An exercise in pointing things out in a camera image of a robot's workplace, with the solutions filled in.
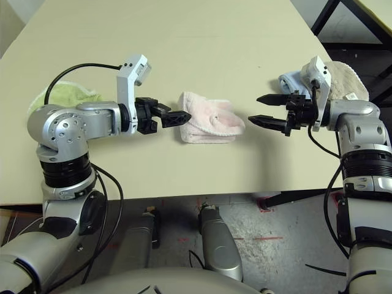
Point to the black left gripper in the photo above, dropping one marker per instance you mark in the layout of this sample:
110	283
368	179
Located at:
145	114

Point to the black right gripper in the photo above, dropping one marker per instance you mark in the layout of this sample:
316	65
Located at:
300	111

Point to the pink towel with Ducks embroidery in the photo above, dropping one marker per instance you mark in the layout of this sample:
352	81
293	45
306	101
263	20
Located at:
199	131

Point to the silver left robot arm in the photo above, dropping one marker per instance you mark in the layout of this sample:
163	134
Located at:
61	128

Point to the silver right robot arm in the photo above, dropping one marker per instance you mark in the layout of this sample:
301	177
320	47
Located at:
358	128

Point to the light blue terry towel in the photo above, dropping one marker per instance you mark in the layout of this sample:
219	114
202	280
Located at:
291	82

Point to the beige terry towel with label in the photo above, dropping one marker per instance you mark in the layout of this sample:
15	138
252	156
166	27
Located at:
346	79

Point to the green terry towel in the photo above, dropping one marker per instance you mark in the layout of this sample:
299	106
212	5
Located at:
67	93

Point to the black table leg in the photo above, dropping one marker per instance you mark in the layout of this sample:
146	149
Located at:
294	199

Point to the black-framed side table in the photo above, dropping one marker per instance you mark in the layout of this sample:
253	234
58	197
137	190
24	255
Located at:
361	46

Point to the grey left robot leg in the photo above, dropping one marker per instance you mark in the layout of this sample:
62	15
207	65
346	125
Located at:
137	245

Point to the grey robot leg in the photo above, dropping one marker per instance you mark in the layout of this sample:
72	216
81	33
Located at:
219	245
137	245

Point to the grey right robot leg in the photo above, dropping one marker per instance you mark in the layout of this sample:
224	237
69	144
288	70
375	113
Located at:
219	245

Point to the beige robot torso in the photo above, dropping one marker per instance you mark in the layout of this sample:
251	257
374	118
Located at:
153	281

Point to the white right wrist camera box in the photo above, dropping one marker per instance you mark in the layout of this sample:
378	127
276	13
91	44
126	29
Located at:
318	70

